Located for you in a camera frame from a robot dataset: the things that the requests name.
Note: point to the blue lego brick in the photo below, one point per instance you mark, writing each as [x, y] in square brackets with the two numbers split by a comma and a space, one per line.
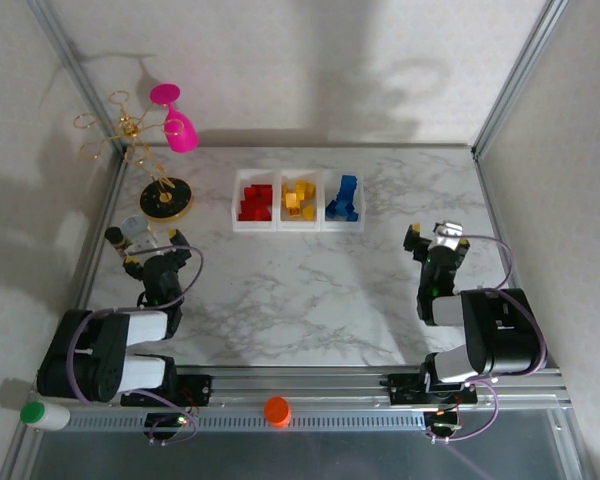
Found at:
[349, 183]
[346, 206]
[344, 196]
[332, 209]
[353, 216]

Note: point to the red lego brick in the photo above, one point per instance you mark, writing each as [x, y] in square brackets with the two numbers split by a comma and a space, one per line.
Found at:
[249, 206]
[260, 191]
[246, 216]
[264, 213]

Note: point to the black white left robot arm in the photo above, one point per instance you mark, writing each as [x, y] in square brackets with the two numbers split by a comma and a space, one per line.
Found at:
[100, 355]

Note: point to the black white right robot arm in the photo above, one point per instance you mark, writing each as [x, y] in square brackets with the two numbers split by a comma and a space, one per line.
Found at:
[500, 335]

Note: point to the small bottle black cap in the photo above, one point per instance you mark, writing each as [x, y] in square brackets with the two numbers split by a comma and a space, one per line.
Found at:
[114, 236]

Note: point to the white plastic bin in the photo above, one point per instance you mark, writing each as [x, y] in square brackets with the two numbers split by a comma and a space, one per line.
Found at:
[300, 226]
[256, 226]
[342, 226]

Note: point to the pink plastic wine glass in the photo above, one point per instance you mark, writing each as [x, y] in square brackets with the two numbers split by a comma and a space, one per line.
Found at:
[180, 132]

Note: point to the white bottle green cap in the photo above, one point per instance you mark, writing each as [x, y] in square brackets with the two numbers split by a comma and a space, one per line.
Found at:
[47, 415]

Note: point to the orange plastic cylinder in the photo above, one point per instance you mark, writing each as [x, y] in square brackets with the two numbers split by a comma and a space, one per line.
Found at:
[277, 411]

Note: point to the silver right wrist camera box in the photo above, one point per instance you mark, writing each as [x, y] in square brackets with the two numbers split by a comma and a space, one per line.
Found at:
[447, 235]

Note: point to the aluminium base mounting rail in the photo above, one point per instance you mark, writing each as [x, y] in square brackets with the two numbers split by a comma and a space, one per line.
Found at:
[305, 395]

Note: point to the aluminium frame post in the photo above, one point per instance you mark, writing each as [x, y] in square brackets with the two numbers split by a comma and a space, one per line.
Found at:
[517, 70]
[75, 70]

